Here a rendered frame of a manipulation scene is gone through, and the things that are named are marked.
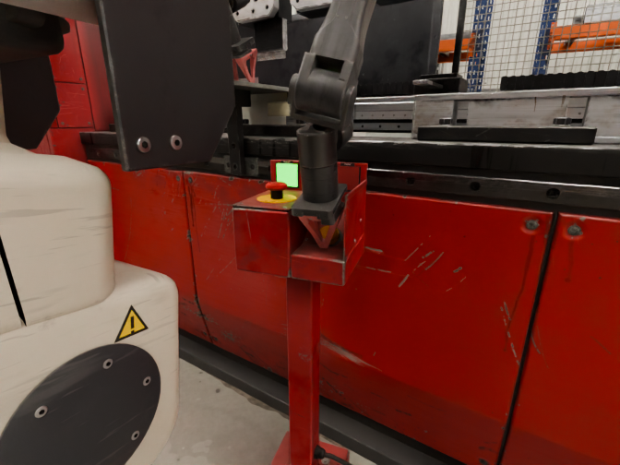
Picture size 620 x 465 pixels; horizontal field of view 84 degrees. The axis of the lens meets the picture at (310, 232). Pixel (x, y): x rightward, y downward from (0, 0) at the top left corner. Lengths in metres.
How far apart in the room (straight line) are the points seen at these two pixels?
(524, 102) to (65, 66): 1.51
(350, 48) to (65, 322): 0.41
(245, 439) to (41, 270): 1.05
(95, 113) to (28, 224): 1.49
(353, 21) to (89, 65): 1.35
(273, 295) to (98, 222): 0.82
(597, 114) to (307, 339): 0.67
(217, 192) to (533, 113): 0.80
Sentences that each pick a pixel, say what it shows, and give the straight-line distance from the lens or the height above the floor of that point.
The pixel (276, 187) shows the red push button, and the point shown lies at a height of 0.80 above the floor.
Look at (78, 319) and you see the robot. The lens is 0.26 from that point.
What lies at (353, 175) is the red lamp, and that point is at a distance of 0.67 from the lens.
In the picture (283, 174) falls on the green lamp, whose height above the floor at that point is 0.81.
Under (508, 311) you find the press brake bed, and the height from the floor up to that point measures 0.57.
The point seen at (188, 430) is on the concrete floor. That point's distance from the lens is 1.30.
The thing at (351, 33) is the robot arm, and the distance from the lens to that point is 0.50.
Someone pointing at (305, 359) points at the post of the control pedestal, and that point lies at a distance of 0.74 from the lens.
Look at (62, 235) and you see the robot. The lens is 0.24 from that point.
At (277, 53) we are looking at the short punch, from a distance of 1.09.
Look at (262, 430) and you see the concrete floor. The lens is 1.25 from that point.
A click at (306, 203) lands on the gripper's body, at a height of 0.79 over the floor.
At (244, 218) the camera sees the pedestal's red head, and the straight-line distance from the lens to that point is 0.59.
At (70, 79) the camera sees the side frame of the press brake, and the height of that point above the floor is 1.06.
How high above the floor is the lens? 0.91
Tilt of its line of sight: 18 degrees down
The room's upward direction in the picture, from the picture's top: straight up
